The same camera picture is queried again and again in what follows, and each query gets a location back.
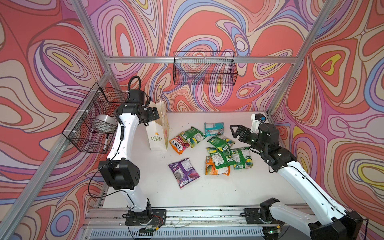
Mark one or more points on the black wire basket back wall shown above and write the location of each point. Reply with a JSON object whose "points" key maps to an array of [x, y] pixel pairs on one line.
{"points": [[205, 68]]}

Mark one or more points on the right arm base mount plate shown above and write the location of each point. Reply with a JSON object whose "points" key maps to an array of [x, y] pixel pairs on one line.
{"points": [[253, 216]]}

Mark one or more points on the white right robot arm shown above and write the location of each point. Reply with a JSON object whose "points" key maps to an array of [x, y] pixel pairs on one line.
{"points": [[329, 221]]}

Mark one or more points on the silver tape roll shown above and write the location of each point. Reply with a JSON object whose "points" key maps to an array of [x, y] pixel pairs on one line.
{"points": [[107, 119]]}

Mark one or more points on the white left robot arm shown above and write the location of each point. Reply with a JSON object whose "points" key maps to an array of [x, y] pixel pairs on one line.
{"points": [[119, 170]]}

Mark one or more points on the black wire basket wall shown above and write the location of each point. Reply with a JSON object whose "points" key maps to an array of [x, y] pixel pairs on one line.
{"points": [[84, 131], [205, 68]]}

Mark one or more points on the red Fox's candy bag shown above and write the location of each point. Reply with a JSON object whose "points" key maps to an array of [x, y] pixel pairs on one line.
{"points": [[179, 144]]}

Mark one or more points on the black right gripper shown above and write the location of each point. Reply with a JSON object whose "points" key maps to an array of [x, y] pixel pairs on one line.
{"points": [[245, 131]]}

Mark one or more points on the white paper bag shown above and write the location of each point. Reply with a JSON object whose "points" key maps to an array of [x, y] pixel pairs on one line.
{"points": [[158, 130]]}

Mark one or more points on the teal snack bag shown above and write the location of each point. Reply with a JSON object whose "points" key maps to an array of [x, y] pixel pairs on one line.
{"points": [[213, 129]]}

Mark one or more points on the aluminium frame post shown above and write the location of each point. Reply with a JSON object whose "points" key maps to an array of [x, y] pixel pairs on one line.
{"points": [[313, 33]]}

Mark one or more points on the green snack bag rainbow print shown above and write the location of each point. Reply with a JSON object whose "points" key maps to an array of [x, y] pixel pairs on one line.
{"points": [[242, 157]]}

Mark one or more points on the orange snack bag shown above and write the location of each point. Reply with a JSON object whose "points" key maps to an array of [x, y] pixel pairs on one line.
{"points": [[212, 170]]}

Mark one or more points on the black wire basket left wall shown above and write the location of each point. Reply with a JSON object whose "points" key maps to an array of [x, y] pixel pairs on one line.
{"points": [[84, 131]]}

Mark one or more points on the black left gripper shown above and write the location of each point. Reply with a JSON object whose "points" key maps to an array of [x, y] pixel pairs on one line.
{"points": [[151, 114]]}

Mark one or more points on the green snack bag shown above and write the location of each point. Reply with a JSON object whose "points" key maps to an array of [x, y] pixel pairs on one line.
{"points": [[221, 142], [221, 159], [193, 136]]}

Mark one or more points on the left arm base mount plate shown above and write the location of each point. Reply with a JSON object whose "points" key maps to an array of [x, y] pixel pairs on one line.
{"points": [[154, 218]]}

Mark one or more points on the purple Fox's berries candy bag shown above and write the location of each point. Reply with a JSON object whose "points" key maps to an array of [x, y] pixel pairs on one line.
{"points": [[184, 172]]}

